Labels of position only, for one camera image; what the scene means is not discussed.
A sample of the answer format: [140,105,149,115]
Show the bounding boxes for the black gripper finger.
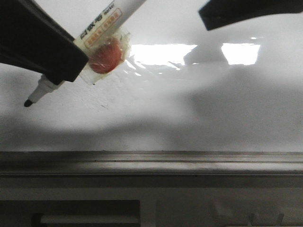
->
[198,0,303,31]
[0,0,88,85]

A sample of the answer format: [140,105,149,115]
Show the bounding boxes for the red magnet taped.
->
[80,29,131,85]

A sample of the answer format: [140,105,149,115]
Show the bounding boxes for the white black whiteboard marker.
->
[24,0,148,108]

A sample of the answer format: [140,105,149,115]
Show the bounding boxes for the white whiteboard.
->
[0,0,303,152]

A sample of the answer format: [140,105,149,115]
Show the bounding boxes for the grey aluminium whiteboard tray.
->
[0,151,303,176]

